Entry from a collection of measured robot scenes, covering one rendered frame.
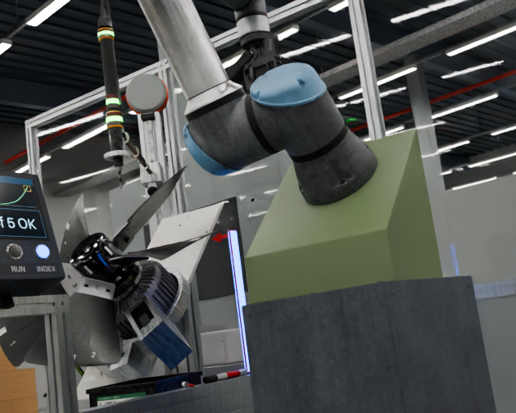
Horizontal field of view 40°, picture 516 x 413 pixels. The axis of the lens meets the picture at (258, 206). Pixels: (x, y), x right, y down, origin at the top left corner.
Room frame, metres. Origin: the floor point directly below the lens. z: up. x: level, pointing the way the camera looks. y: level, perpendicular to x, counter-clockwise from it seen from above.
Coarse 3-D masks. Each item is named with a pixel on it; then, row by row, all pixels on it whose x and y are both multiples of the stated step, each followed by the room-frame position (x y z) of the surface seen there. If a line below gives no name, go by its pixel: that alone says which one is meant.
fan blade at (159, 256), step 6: (186, 240) 1.71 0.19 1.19; (192, 240) 1.67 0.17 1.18; (162, 246) 1.71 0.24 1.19; (168, 246) 1.68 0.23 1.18; (174, 246) 1.67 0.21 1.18; (180, 246) 1.65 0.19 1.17; (186, 246) 1.64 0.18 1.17; (132, 252) 1.76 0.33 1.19; (138, 252) 1.71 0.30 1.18; (144, 252) 1.69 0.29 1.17; (150, 252) 1.67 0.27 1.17; (156, 252) 1.65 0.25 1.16; (162, 252) 1.64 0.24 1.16; (168, 252) 1.63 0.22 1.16; (174, 252) 1.61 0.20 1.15; (156, 258) 1.62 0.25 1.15; (162, 258) 1.61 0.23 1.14
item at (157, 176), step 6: (156, 162) 2.40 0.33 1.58; (150, 168) 2.40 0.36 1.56; (156, 168) 2.40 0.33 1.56; (162, 168) 2.49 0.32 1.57; (144, 174) 2.40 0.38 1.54; (156, 174) 2.40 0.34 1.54; (162, 174) 2.47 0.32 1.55; (144, 180) 2.40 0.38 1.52; (150, 180) 2.40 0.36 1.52; (156, 180) 2.40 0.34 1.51; (162, 180) 2.45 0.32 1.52; (144, 186) 2.46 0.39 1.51
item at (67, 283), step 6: (72, 270) 1.89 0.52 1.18; (66, 276) 1.90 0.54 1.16; (72, 276) 1.89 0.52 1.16; (78, 276) 1.89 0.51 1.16; (60, 282) 1.90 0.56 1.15; (66, 282) 1.90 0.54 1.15; (72, 282) 1.89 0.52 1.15; (78, 282) 1.89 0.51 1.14; (66, 288) 1.90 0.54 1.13; (72, 288) 1.90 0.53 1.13; (78, 288) 1.89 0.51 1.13
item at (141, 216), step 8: (184, 168) 1.91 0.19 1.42; (176, 176) 1.93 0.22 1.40; (168, 184) 1.93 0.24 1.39; (160, 192) 1.92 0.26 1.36; (168, 192) 2.01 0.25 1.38; (152, 200) 1.92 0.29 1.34; (160, 200) 1.99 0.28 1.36; (144, 208) 1.91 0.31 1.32; (152, 208) 1.98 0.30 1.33; (136, 216) 1.90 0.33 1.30; (144, 216) 1.96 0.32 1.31; (136, 224) 1.94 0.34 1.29; (144, 224) 1.99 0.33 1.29; (136, 232) 1.97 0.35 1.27
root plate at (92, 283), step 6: (84, 282) 1.82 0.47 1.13; (90, 282) 1.82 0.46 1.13; (96, 282) 1.83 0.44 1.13; (102, 282) 1.84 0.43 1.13; (84, 288) 1.80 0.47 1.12; (90, 288) 1.81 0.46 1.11; (102, 288) 1.82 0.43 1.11; (108, 288) 1.83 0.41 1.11; (114, 288) 1.84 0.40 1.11; (90, 294) 1.80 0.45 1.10; (96, 294) 1.80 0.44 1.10; (102, 294) 1.81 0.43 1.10; (108, 294) 1.82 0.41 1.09
